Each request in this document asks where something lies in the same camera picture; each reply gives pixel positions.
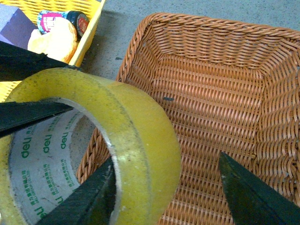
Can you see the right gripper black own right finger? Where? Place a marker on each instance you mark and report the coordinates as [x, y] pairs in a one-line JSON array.
[[250, 200]]

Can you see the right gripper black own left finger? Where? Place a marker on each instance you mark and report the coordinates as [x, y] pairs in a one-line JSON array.
[[90, 204]]

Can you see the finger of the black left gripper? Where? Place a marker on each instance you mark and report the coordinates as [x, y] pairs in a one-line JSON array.
[[16, 63], [16, 116]]

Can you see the yellow packing tape roll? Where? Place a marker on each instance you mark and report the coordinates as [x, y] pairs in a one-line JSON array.
[[42, 165]]

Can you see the yellow woven basket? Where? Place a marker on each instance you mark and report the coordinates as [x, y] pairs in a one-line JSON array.
[[31, 8]]

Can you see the brown wicker basket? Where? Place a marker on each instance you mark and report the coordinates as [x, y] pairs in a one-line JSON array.
[[226, 86]]

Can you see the purple foam cube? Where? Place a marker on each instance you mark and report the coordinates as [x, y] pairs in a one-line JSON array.
[[15, 26]]

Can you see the orange toy bread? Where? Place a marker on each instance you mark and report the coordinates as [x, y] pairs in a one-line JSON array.
[[59, 44]]

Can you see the small colourful labelled bottle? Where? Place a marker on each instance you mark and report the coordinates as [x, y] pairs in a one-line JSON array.
[[46, 18]]

